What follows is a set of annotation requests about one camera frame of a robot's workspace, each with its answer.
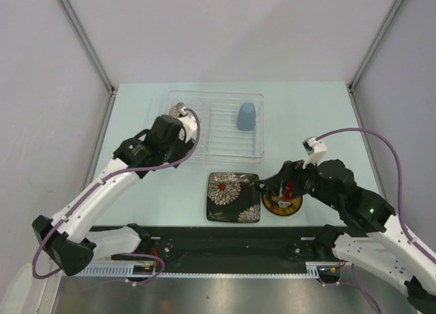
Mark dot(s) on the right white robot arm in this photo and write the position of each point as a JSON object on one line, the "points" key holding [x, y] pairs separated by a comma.
{"points": [[404, 262]]}

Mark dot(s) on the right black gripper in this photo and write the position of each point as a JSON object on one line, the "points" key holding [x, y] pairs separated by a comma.
{"points": [[287, 172]]}

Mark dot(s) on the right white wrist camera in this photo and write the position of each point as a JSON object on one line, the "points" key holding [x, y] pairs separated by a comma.
{"points": [[315, 149]]}

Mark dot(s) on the white slotted cable duct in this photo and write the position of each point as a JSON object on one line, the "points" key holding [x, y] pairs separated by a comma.
{"points": [[139, 271]]}

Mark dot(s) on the clear wire dish rack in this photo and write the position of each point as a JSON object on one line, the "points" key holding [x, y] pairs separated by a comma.
{"points": [[221, 141]]}

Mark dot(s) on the yellow black saucer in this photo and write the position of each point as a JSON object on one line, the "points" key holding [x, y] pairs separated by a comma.
{"points": [[282, 207]]}

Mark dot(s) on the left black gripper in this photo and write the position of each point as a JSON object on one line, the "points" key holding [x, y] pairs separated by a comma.
{"points": [[184, 148]]}

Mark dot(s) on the left aluminium corner post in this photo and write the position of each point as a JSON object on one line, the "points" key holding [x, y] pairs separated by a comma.
{"points": [[80, 32]]}

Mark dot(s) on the aluminium corner post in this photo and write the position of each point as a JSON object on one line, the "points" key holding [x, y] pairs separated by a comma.
{"points": [[381, 33], [80, 32]]}

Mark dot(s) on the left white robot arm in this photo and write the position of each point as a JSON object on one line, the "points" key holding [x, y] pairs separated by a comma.
{"points": [[66, 237]]}

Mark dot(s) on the light blue cup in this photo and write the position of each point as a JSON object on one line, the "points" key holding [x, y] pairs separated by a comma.
{"points": [[246, 117]]}

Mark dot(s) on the beige patterned bowl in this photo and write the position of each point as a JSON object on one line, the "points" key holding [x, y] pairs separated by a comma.
{"points": [[178, 110]]}

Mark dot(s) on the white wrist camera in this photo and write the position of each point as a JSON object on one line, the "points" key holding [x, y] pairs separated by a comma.
{"points": [[190, 123], [315, 149]]}

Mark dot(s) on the red black mug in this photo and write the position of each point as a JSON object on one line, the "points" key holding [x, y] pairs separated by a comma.
{"points": [[287, 189]]}

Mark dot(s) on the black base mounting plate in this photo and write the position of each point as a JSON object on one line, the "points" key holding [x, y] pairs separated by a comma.
{"points": [[253, 250]]}

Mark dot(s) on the right aluminium corner post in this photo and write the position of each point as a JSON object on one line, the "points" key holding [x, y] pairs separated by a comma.
{"points": [[381, 33]]}

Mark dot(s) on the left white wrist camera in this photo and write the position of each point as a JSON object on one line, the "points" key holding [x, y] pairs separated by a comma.
{"points": [[190, 123]]}

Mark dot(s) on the black floral square plate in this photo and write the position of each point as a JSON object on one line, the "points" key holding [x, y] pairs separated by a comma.
{"points": [[231, 197]]}

